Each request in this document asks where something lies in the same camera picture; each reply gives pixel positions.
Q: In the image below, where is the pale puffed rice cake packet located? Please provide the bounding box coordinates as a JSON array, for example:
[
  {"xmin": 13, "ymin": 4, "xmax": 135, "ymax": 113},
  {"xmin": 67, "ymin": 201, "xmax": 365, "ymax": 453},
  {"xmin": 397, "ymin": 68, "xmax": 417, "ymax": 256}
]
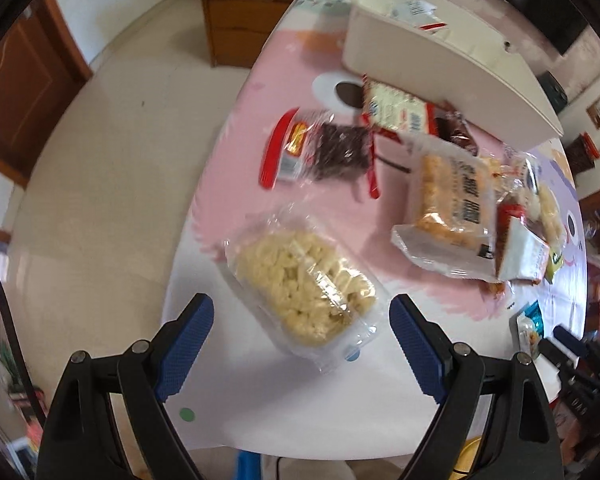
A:
[{"xmin": 222, "ymin": 205, "xmax": 388, "ymax": 373}]

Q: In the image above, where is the dark brown snack packet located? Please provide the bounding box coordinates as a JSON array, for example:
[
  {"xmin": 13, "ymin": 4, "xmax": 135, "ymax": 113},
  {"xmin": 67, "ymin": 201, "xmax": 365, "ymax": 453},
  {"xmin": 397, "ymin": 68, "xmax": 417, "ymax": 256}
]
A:
[{"xmin": 432, "ymin": 110, "xmax": 481, "ymax": 157}]

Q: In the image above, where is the black cable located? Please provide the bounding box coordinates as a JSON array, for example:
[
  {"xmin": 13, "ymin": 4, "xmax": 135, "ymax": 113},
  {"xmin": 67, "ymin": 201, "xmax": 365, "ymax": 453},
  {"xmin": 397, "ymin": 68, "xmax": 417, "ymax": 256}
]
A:
[{"xmin": 0, "ymin": 249, "xmax": 49, "ymax": 423}]

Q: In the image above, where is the wooden door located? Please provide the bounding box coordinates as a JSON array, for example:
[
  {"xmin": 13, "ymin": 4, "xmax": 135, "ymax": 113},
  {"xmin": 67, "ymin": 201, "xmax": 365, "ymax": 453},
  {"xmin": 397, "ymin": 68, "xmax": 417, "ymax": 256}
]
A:
[{"xmin": 0, "ymin": 0, "xmax": 94, "ymax": 189}]

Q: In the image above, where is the small blue snack packet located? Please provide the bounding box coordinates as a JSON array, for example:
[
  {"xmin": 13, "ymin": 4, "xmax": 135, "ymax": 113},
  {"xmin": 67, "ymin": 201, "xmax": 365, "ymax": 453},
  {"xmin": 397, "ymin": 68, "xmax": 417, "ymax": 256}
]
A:
[{"xmin": 515, "ymin": 302, "xmax": 547, "ymax": 357}]

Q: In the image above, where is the blue plastic object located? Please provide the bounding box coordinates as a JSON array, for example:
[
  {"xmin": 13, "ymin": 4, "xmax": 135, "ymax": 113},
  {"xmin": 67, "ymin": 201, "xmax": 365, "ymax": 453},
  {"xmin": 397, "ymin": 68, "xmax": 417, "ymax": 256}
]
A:
[{"xmin": 237, "ymin": 452, "xmax": 264, "ymax": 480}]

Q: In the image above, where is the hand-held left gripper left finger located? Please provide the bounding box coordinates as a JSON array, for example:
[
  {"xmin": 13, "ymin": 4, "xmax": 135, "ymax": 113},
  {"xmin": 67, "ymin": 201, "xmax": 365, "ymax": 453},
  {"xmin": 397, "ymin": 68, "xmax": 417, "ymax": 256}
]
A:
[{"xmin": 36, "ymin": 293, "xmax": 216, "ymax": 480}]

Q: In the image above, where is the red white cracker packet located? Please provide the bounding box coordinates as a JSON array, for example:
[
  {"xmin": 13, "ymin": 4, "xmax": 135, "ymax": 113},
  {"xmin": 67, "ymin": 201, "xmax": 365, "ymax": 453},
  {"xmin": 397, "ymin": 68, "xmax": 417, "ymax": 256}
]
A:
[{"xmin": 361, "ymin": 76, "xmax": 443, "ymax": 143}]

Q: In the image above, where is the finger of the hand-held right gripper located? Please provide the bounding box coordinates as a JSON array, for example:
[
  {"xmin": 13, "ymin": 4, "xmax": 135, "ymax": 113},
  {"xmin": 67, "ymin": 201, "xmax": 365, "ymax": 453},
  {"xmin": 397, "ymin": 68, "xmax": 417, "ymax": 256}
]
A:
[
  {"xmin": 554, "ymin": 326, "xmax": 600, "ymax": 362},
  {"xmin": 539, "ymin": 338, "xmax": 582, "ymax": 381}
]

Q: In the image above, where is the dark air fryer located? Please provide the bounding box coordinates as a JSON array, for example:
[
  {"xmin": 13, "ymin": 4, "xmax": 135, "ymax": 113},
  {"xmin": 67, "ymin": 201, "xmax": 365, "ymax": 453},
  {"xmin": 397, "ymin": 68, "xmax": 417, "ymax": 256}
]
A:
[{"xmin": 537, "ymin": 72, "xmax": 569, "ymax": 114}]

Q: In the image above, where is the white orange snack packet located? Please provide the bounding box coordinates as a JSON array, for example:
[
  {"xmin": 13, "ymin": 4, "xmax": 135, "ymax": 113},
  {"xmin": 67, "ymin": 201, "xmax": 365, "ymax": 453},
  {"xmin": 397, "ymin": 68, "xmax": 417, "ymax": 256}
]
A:
[{"xmin": 495, "ymin": 205, "xmax": 552, "ymax": 286}]

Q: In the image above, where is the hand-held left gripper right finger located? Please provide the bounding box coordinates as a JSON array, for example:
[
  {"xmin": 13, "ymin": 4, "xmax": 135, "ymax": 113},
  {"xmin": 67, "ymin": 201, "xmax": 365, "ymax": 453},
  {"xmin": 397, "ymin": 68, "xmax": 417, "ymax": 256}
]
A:
[{"xmin": 388, "ymin": 293, "xmax": 565, "ymax": 480}]

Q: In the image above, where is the brownie packet with red ends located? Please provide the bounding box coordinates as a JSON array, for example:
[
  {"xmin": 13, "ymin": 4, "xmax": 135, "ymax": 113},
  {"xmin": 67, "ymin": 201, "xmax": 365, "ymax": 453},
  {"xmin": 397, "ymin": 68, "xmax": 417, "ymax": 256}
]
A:
[{"xmin": 257, "ymin": 109, "xmax": 381, "ymax": 201}]

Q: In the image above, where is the orange rice cracker clear packet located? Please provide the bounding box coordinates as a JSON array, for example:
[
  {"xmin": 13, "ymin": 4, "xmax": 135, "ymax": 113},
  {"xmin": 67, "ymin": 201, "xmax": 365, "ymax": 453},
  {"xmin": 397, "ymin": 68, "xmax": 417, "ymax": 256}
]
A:
[{"xmin": 391, "ymin": 135, "xmax": 501, "ymax": 281}]

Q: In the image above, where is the clear packet of pale snacks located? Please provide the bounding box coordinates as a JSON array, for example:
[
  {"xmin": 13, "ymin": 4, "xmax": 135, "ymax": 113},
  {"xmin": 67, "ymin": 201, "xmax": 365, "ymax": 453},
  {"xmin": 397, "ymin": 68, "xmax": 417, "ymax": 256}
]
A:
[{"xmin": 500, "ymin": 150, "xmax": 567, "ymax": 256}]

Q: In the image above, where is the white plastic storage bin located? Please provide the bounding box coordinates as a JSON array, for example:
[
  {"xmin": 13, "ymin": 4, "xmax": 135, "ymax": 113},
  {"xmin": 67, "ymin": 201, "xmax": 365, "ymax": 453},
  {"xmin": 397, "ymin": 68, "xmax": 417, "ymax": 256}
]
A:
[{"xmin": 342, "ymin": 0, "xmax": 566, "ymax": 151}]

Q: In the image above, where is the dark basket with red lid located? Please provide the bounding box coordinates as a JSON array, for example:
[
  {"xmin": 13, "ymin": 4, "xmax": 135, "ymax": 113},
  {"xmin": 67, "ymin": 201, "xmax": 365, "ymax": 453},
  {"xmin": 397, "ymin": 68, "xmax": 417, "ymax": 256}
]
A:
[{"xmin": 564, "ymin": 132, "xmax": 600, "ymax": 176}]

